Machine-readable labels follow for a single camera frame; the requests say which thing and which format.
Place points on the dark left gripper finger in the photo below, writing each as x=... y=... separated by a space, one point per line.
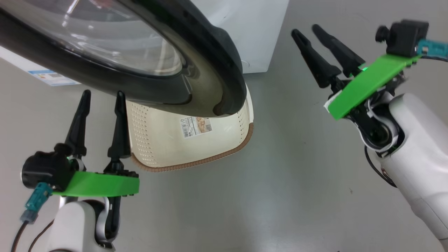
x=79 y=126
x=120 y=136

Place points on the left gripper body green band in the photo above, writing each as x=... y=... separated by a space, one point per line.
x=101 y=183

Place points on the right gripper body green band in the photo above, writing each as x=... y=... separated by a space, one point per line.
x=367 y=82

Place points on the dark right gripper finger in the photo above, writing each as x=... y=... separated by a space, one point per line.
x=341 y=52
x=316 y=61

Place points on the black-rimmed glass washer door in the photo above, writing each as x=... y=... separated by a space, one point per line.
x=217 y=63

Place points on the cream perforated basket brown rim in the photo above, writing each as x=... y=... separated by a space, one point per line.
x=164 y=147

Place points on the white front-load washing machine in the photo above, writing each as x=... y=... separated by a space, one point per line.
x=252 y=28

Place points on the printed label sticker in basket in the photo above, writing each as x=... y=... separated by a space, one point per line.
x=196 y=126

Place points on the blue white energy label sticker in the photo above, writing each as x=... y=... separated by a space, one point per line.
x=52 y=77

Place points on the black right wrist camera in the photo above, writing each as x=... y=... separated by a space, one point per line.
x=406 y=36

